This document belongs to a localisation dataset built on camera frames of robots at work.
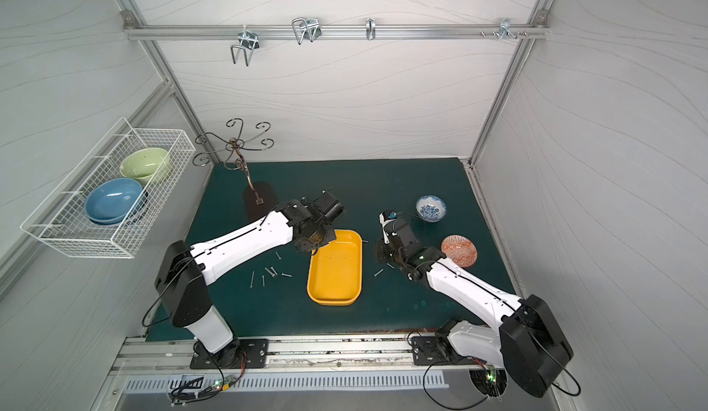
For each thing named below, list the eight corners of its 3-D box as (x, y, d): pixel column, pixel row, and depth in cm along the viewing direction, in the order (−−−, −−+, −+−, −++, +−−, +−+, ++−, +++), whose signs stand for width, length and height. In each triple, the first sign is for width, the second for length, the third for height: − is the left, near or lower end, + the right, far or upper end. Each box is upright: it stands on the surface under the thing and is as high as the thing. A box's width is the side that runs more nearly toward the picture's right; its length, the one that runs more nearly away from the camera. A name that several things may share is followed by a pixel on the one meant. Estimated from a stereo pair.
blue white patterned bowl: (425, 225, 101) (427, 219, 98) (411, 205, 107) (413, 199, 104) (447, 216, 103) (450, 210, 100) (433, 197, 109) (435, 191, 106)
